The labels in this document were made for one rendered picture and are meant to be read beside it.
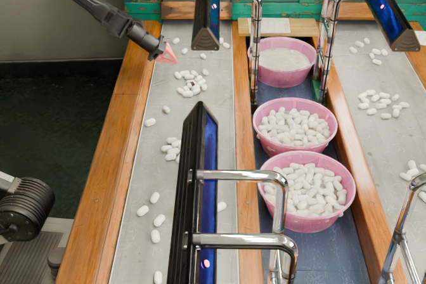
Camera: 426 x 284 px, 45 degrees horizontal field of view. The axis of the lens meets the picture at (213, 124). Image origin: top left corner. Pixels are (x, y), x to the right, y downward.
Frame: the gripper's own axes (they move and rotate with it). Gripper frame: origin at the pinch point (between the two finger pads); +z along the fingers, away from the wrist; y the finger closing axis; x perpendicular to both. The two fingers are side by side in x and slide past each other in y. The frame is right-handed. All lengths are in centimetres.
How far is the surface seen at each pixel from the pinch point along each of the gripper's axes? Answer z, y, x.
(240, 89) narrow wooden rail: 21.2, -9.3, -10.9
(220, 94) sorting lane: 17.6, -8.5, -4.6
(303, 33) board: 40, 31, -29
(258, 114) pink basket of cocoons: 26.4, -22.2, -13.7
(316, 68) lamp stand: 43, 5, -29
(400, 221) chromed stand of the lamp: 28, -92, -47
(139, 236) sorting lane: 3, -73, 9
